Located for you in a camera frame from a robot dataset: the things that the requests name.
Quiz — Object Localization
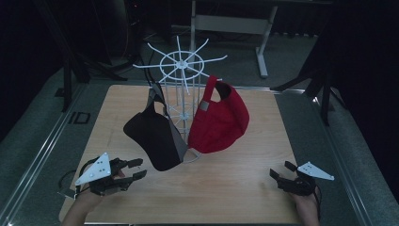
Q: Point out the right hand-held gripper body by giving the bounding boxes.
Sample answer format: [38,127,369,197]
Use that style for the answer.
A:
[276,161,335,197]

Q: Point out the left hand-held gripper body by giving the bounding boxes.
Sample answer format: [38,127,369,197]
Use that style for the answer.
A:
[74,152,135,197]

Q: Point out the black sun visor cap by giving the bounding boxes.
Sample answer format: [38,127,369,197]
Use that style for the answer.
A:
[122,82,189,172]

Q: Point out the red baseball cap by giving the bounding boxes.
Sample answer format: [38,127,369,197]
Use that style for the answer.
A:
[187,74,251,154]

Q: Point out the white wire hat rack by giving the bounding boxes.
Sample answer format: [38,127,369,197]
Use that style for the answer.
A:
[132,35,229,164]

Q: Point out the person's right hand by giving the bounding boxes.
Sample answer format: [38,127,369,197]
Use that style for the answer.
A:
[290,191,320,215]

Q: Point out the person's left hand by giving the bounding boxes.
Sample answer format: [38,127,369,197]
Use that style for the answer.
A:
[74,186,107,212]

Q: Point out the black metal stand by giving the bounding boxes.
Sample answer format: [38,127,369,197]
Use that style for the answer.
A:
[37,0,128,113]
[271,31,347,127]

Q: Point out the black cable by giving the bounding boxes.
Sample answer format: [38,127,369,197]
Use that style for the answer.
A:
[57,169,78,193]
[314,185,323,221]

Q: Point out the white desk frame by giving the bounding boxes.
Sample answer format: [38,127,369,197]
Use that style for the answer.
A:
[189,0,279,79]

